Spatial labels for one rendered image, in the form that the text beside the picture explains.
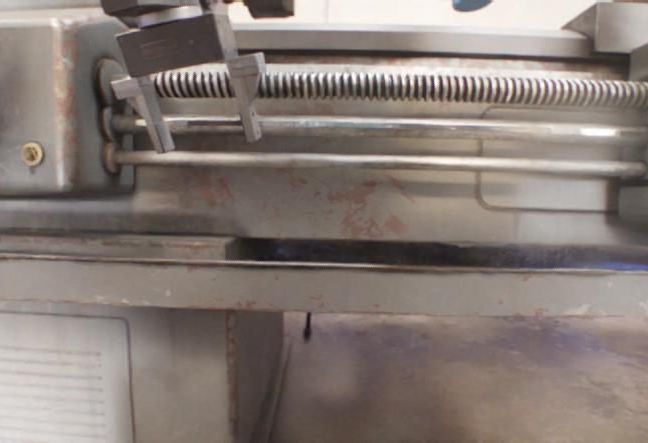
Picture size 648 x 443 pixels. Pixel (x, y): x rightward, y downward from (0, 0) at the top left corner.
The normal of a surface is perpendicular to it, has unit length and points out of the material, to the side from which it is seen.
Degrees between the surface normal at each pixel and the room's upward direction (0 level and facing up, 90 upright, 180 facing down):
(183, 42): 114
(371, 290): 90
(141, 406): 90
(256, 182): 90
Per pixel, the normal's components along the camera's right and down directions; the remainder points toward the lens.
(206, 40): -0.13, 0.48
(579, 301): -0.03, 0.10
